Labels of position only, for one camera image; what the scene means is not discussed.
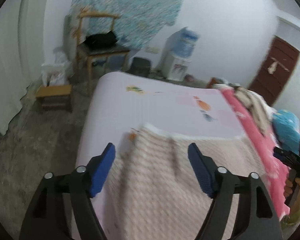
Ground beige white houndstooth knit coat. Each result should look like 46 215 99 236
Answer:
107 124 267 239

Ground beige clothes pile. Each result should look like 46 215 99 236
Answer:
235 86 277 136

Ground black clothes on chair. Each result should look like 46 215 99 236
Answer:
83 31 117 50

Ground right hand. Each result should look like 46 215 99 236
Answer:
283 177 300 215

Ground red floral blanket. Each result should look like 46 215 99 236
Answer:
212 84 289 218

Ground teal blue garment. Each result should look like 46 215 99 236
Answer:
272 109 300 154

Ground white fluffy sleeve right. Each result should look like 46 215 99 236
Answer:
280 209 300 231

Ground small wooden stool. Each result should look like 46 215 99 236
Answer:
36 85 74 112

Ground dark red wooden door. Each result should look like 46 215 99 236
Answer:
249 36 300 106

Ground white water dispenser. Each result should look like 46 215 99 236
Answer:
157 30 191 82

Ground white plastic bags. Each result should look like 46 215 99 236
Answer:
41 47 73 87

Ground black waste bin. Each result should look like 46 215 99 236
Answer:
128 57 151 77

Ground blue water bottle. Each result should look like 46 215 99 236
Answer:
172 27 200 58

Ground wooden chair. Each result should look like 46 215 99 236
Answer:
74 7 130 95

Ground white curtain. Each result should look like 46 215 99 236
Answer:
0 0 47 139

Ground wall power socket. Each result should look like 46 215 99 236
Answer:
145 46 160 54

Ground teal floral wall cloth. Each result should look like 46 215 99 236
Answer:
71 0 184 50

